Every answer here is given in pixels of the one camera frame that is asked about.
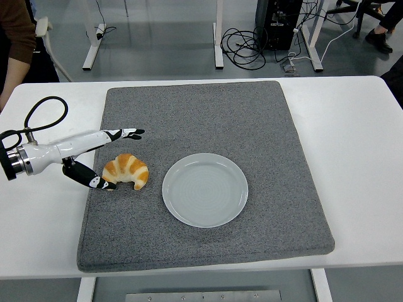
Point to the person's leg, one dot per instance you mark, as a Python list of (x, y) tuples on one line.
[(392, 14)]

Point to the black computer case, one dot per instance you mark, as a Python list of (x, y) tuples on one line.
[(277, 28)]

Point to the round grey plate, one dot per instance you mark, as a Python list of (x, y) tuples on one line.
[(204, 192)]

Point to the white chair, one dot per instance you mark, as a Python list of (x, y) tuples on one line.
[(42, 26)]

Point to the person's black shoe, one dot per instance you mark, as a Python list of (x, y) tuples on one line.
[(379, 41)]

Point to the straight white desk leg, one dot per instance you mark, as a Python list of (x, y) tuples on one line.
[(218, 37)]

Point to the person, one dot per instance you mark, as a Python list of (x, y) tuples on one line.
[(15, 25)]

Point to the golden croissant bread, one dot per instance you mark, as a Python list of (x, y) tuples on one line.
[(129, 168)]

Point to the grey metal plate with screws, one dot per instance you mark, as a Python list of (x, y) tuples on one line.
[(201, 296)]

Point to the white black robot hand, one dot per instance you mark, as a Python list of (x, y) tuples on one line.
[(75, 143)]

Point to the grey floor socket box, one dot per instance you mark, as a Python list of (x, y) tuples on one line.
[(289, 67)]

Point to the black office chair base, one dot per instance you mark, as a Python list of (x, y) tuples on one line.
[(360, 19)]

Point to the grey felt mat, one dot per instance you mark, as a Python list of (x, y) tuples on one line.
[(204, 119)]

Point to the white desk leg with plug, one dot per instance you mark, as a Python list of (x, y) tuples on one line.
[(91, 47)]

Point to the slanted white desk leg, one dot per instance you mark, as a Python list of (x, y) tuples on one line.
[(315, 37)]

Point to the person's forearm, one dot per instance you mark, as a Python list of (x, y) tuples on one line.
[(14, 75)]

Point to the dark object at edge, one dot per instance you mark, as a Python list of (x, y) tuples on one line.
[(395, 81)]

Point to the white table leg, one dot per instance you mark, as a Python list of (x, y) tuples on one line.
[(85, 291), (321, 287)]

